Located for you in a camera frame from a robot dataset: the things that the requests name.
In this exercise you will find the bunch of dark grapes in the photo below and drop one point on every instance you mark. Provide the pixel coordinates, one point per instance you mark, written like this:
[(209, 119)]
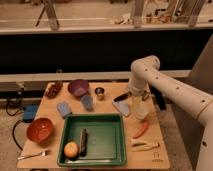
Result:
[(54, 90)]

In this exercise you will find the small dark clip object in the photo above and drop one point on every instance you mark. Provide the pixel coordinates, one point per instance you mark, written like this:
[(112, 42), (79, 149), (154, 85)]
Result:
[(145, 95)]

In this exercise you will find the purple bowl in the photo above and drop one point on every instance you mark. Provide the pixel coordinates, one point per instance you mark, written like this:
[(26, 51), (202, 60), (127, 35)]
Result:
[(78, 87)]

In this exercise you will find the light blue towel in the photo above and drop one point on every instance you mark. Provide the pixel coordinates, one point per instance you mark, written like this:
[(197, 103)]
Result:
[(122, 107)]

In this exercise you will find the blue box on floor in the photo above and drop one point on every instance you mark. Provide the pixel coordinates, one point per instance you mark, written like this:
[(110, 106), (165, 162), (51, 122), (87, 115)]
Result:
[(30, 113)]

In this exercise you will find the green plastic tray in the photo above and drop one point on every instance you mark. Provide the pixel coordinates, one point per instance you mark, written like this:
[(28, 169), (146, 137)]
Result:
[(105, 144)]

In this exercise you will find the black handled tool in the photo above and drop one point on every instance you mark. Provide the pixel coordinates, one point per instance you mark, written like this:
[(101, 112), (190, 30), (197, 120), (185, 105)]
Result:
[(122, 97)]

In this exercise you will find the blue sponge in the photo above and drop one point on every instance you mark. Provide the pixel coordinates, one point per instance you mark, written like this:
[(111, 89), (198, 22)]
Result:
[(64, 109)]

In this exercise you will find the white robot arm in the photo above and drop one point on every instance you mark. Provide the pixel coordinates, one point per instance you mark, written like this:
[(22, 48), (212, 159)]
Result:
[(197, 103)]

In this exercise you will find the white cup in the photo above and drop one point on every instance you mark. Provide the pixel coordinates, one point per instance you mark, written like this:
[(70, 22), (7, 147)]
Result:
[(141, 110)]

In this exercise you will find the apple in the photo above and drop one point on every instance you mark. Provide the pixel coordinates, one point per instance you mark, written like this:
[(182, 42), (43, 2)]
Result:
[(71, 149)]

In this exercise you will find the small metal cup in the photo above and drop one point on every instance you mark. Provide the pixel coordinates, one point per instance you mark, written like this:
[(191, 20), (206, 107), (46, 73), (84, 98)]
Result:
[(99, 91)]

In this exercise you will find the black brush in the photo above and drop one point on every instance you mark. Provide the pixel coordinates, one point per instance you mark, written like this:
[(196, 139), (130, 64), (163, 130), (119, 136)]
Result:
[(83, 143)]

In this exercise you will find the orange carrot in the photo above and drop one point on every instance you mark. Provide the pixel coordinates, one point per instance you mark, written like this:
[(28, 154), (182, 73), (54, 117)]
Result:
[(141, 130)]

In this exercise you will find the red bowl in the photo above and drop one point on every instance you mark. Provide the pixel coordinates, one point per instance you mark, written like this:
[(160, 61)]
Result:
[(40, 130)]

